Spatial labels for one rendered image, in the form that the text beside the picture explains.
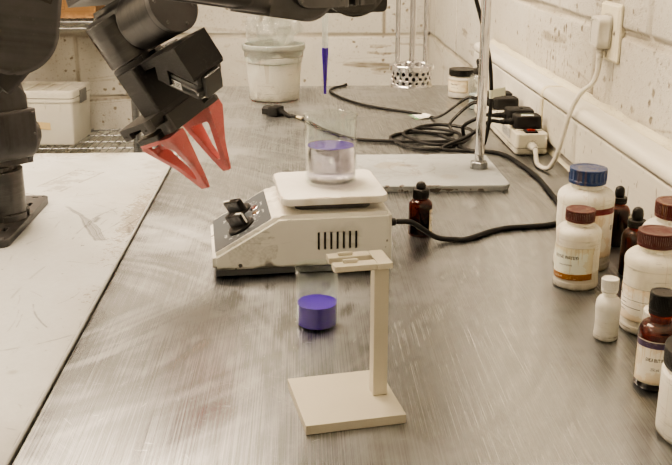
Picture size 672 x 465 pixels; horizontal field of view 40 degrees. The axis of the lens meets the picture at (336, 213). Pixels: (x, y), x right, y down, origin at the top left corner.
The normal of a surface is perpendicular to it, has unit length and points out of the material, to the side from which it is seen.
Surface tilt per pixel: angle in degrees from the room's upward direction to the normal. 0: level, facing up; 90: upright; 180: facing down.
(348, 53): 90
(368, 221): 90
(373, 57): 90
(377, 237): 90
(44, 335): 0
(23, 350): 0
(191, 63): 72
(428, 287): 0
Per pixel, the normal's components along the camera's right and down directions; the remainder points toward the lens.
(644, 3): -1.00, 0.01
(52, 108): -0.05, 0.33
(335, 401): 0.00, -0.96
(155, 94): 0.62, -0.09
